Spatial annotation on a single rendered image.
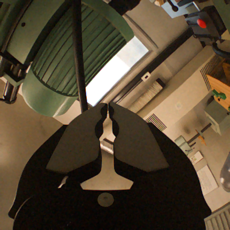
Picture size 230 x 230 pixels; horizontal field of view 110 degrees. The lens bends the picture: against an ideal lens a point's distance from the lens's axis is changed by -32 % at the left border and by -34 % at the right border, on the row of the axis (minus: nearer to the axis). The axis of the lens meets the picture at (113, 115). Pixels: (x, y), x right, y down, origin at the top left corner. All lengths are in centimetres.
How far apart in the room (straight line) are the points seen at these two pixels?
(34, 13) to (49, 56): 12
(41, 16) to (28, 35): 5
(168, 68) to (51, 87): 173
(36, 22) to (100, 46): 16
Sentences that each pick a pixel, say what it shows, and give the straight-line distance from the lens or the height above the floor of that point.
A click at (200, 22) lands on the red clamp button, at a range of 38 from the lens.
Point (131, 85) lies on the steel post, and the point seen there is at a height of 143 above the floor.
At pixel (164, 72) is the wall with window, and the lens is 186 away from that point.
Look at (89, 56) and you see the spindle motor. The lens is 26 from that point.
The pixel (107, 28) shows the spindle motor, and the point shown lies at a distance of 25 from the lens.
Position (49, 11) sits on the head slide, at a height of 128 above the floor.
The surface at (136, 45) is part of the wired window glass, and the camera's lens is 173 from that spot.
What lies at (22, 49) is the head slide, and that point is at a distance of 33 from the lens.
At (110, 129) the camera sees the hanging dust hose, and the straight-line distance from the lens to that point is 192.
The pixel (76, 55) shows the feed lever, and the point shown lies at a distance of 19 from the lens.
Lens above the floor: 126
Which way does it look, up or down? 22 degrees up
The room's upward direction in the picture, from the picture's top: 133 degrees counter-clockwise
